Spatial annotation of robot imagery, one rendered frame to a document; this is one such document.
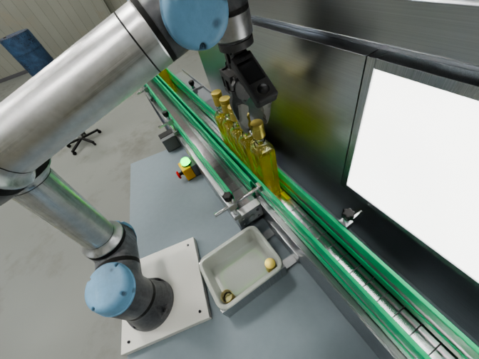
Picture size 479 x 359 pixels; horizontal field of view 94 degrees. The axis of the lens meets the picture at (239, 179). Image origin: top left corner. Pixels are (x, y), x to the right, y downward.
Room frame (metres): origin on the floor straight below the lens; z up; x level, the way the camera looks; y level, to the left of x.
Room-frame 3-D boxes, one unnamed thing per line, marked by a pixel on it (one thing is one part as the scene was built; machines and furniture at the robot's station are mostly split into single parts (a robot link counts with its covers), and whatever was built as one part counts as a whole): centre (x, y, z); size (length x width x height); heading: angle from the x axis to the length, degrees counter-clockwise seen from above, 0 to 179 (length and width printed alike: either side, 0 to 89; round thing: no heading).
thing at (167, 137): (1.07, 0.29, 0.79); 0.08 x 0.08 x 0.08; 16
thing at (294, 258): (0.27, 0.06, 0.79); 0.27 x 0.17 x 0.08; 106
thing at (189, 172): (0.80, 0.21, 0.79); 0.07 x 0.07 x 0.07; 16
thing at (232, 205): (0.40, 0.03, 0.95); 0.17 x 0.03 x 0.12; 106
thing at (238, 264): (0.26, 0.09, 0.80); 0.22 x 0.17 x 0.09; 106
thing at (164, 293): (0.26, 0.40, 0.83); 0.15 x 0.15 x 0.10
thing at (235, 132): (0.57, -0.05, 0.99); 0.06 x 0.06 x 0.21; 15
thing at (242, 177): (1.29, 0.21, 0.92); 1.75 x 0.01 x 0.08; 16
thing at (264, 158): (0.46, -0.09, 0.99); 0.06 x 0.06 x 0.21; 17
